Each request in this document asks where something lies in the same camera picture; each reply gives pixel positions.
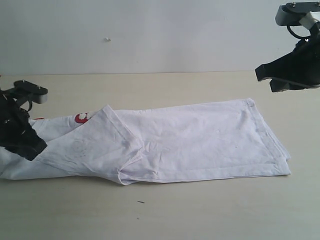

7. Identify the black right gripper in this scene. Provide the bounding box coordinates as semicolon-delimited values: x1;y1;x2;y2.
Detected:
254;24;320;93

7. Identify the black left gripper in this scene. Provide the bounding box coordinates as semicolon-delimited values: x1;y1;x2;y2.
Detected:
0;87;47;161

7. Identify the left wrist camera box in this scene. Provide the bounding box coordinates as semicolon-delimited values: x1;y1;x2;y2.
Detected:
13;80;48;104

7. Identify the white t-shirt red lettering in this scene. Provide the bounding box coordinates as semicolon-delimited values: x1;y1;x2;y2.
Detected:
0;98;291;185

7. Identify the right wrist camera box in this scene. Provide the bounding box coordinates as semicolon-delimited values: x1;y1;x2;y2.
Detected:
275;1;320;30

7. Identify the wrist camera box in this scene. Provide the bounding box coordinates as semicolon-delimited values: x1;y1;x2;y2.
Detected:
13;80;48;104
275;1;320;30

